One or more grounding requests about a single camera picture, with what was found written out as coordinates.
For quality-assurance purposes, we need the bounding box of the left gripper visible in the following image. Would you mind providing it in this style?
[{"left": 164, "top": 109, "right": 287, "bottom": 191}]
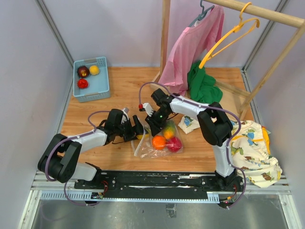
[{"left": 115, "top": 115, "right": 148, "bottom": 142}]

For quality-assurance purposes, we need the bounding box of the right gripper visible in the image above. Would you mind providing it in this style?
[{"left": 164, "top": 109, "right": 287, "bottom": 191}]
[{"left": 145, "top": 109, "right": 170, "bottom": 137}]

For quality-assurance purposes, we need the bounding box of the orange round fake fruit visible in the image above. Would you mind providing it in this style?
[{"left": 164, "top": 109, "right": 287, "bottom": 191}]
[{"left": 152, "top": 135, "right": 166, "bottom": 150}]

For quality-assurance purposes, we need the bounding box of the clear zip top bag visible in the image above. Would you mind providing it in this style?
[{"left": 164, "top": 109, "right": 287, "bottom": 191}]
[{"left": 131, "top": 120, "right": 183, "bottom": 158}]

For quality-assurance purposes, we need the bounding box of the red fake fruit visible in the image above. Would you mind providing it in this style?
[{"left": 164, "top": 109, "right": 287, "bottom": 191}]
[{"left": 166, "top": 136, "right": 183, "bottom": 153}]

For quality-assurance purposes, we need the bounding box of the yellow fake fruit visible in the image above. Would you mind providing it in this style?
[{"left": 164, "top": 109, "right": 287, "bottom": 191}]
[{"left": 89, "top": 65, "right": 100, "bottom": 75}]

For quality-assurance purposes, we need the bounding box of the dark red fake apple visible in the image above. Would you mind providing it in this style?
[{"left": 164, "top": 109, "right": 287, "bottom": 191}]
[{"left": 77, "top": 65, "right": 90, "bottom": 78}]

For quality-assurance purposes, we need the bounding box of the round green fake fruit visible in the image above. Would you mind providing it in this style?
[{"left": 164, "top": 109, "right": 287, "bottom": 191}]
[{"left": 136, "top": 128, "right": 150, "bottom": 140}]

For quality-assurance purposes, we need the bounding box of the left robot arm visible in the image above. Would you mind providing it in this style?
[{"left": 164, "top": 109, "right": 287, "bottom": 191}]
[{"left": 38, "top": 109, "right": 146, "bottom": 189}]

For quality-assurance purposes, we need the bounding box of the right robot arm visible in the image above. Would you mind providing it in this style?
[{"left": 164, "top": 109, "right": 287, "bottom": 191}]
[{"left": 139, "top": 89, "right": 236, "bottom": 191}]

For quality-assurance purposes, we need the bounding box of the wooden clothes rack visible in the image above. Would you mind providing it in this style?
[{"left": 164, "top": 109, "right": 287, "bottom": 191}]
[{"left": 150, "top": 0, "right": 305, "bottom": 115}]

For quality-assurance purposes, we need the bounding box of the green cloth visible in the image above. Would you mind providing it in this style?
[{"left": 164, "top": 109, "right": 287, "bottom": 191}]
[{"left": 187, "top": 61, "right": 223, "bottom": 104}]

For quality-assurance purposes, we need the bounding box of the light blue plastic basket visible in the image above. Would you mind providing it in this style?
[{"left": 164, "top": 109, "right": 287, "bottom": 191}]
[{"left": 73, "top": 56, "right": 111, "bottom": 103}]

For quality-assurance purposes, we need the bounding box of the dinosaur print cloth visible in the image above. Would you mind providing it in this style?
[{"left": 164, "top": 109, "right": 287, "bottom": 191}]
[{"left": 177, "top": 115, "right": 283, "bottom": 189}]

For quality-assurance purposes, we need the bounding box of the pink shirt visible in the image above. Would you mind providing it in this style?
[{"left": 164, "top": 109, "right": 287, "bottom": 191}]
[{"left": 158, "top": 6, "right": 224, "bottom": 95}]

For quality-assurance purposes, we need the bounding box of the teal hanger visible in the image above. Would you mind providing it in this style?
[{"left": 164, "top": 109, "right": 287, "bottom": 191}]
[{"left": 188, "top": 0, "right": 215, "bottom": 27}]

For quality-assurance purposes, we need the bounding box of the yellow hanger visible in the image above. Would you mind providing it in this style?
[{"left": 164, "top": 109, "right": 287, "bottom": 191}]
[{"left": 199, "top": 1, "right": 261, "bottom": 69}]

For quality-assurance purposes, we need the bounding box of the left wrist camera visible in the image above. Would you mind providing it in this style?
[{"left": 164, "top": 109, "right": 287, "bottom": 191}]
[{"left": 121, "top": 107, "right": 129, "bottom": 124}]

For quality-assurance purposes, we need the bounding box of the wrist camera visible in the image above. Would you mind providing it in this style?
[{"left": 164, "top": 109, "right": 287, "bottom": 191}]
[
  {"left": 121, "top": 107, "right": 129, "bottom": 124},
  {"left": 139, "top": 103, "right": 154, "bottom": 117}
]

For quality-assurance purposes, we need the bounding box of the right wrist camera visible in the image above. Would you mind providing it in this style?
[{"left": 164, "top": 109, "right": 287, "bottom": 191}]
[{"left": 139, "top": 103, "right": 154, "bottom": 117}]

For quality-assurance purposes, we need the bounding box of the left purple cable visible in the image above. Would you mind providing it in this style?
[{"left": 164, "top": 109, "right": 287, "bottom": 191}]
[{"left": 44, "top": 110, "right": 112, "bottom": 207}]

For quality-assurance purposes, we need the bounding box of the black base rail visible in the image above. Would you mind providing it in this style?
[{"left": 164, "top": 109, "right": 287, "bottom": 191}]
[{"left": 74, "top": 170, "right": 244, "bottom": 203}]

